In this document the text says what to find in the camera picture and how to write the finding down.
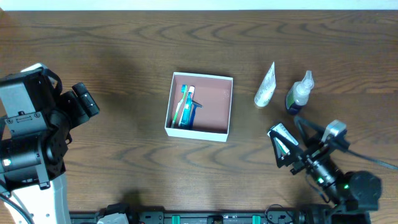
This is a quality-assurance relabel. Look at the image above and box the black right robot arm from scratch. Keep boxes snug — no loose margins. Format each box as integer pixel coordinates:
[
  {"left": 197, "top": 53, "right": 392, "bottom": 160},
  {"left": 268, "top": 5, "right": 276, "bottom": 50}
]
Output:
[{"left": 267, "top": 116, "right": 382, "bottom": 223}]

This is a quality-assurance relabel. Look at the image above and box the green and white toothbrush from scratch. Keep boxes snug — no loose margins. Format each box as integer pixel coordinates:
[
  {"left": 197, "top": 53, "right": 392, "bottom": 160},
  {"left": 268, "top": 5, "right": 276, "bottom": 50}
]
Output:
[{"left": 171, "top": 85, "right": 188, "bottom": 128}]

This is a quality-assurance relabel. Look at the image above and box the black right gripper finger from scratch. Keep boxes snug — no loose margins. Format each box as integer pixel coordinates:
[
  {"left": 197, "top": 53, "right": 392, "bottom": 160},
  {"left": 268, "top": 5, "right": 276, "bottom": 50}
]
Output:
[
  {"left": 270, "top": 131, "right": 303, "bottom": 168},
  {"left": 294, "top": 116, "right": 325, "bottom": 146}
]

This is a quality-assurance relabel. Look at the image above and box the black rail with green clips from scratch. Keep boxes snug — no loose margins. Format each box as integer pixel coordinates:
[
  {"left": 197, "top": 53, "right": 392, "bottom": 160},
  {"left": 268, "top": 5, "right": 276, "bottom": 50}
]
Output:
[{"left": 68, "top": 203, "right": 373, "bottom": 224}]

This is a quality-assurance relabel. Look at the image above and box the white bamboo print tube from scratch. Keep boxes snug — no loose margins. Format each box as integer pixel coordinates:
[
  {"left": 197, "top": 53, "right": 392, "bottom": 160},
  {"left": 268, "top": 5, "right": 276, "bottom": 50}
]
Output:
[{"left": 254, "top": 62, "right": 276, "bottom": 108}]

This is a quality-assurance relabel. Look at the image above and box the clear pump bottle blue liquid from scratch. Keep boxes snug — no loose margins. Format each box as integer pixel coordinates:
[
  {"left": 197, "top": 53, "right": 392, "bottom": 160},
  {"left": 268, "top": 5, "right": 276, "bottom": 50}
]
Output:
[{"left": 285, "top": 70, "right": 315, "bottom": 115}]

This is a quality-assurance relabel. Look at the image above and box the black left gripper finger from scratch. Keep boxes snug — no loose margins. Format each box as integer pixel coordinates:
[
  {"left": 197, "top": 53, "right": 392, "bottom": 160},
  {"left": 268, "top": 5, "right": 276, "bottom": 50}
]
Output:
[
  {"left": 72, "top": 82, "right": 100, "bottom": 118},
  {"left": 63, "top": 91, "right": 89, "bottom": 124}
]

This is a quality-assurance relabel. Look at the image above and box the white box with pink interior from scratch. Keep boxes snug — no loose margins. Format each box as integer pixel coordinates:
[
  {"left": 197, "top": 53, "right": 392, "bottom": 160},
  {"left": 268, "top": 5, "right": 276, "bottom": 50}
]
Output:
[{"left": 164, "top": 72, "right": 233, "bottom": 142}]

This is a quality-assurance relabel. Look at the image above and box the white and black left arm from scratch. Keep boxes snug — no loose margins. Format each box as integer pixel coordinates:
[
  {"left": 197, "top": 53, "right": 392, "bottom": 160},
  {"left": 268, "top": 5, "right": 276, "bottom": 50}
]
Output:
[{"left": 1, "top": 63, "right": 100, "bottom": 223}]

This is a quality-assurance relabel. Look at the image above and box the white and green soap packet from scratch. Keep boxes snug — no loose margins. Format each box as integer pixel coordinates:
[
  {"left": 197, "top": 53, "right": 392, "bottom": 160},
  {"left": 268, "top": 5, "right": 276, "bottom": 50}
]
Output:
[{"left": 267, "top": 123, "right": 299, "bottom": 156}]

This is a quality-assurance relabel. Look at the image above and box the small teal toothpaste tube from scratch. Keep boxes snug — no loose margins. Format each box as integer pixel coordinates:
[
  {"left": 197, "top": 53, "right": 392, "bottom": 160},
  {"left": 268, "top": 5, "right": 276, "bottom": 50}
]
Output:
[{"left": 178, "top": 86, "right": 195, "bottom": 128}]

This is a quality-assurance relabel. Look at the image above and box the blue disposable razor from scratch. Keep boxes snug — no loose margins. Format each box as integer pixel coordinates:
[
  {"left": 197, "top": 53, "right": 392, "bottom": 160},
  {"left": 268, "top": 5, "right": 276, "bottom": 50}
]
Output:
[{"left": 188, "top": 101, "right": 203, "bottom": 129}]

